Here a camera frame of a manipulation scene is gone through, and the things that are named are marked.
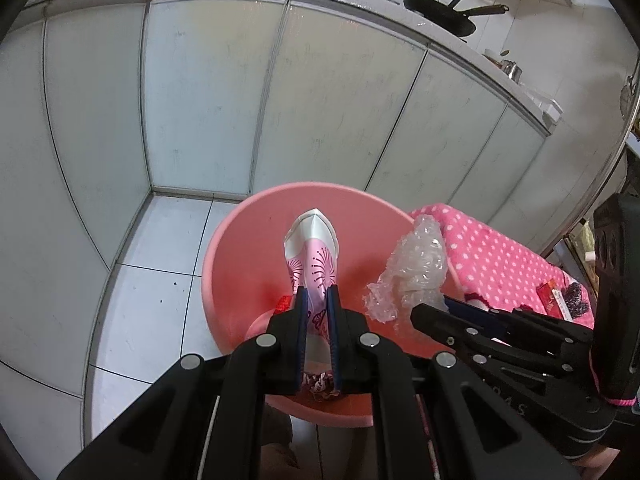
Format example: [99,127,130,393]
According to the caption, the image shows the white container on counter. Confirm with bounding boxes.
[528,90,563,124]

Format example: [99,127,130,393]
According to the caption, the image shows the red toothpaste box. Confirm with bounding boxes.
[536,280,573,322]

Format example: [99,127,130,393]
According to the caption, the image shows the red snack wrapper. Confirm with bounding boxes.
[274,295,292,314]

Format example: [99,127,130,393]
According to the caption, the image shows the white kitchen cabinets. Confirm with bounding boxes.
[1,0,549,396]

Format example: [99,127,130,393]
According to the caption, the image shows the right black wok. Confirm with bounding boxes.
[402,0,510,38]

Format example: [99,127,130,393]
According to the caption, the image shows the pink plastic trash bin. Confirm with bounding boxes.
[202,182,460,431]

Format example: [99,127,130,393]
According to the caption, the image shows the metal shelf rack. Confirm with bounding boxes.
[539,61,639,258]

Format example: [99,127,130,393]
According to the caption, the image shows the pink polka dot blanket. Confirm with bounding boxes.
[409,204,576,314]

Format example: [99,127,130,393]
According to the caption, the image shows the steel kettle pot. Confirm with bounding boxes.
[500,49,523,84]

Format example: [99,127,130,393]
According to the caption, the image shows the pink white snack packet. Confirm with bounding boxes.
[283,208,340,400]

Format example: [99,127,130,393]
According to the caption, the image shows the clear plastic bag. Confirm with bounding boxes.
[363,214,448,324]

